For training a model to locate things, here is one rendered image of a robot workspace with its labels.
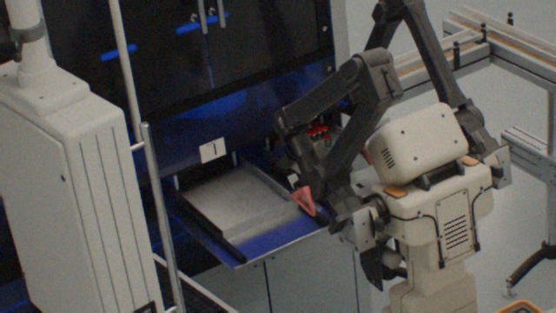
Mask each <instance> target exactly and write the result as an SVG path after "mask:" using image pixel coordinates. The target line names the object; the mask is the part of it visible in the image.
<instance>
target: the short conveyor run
mask: <svg viewBox="0 0 556 313"><path fill-rule="evenodd" d="M470 34H472V29H468V30H464V31H462V32H460V33H458V34H454V35H452V36H450V37H446V38H443V39H441V40H439V43H440V47H441V48H442V51H444V53H445V55H446V58H447V61H448V62H449V65H450V67H451V69H452V72H453V75H454V78H455V80H458V79H460V78H462V77H465V76H468V75H470V74H473V73H474V72H476V71H479V70H483V69H485V68H486V67H489V66H490V45H489V43H482V42H481V41H479V40H480V39H481V38H483V34H482V33H480V34H478V35H476V36H473V37H472V36H470ZM394 67H395V69H396V72H397V75H398V77H399V79H400V84H401V87H402V89H403V91H404V95H403V97H402V98H401V99H400V100H395V102H394V104H393V105H392V106H394V105H396V104H398V103H402V102H404V101H406V100H408V99H411V98H413V97H417V96H418V95H421V94H423V93H426V92H428V91H430V90H434V89H435V88H434V85H433V83H432V80H430V78H429V75H428V73H427V70H426V67H425V65H424V63H423V61H422V59H421V57H420V53H419V51H418V49H417V50H413V51H410V52H408V53H406V54H404V55H401V56H399V57H395V58H394ZM392 106H390V107H392ZM390 107H389V108H390Z"/></svg>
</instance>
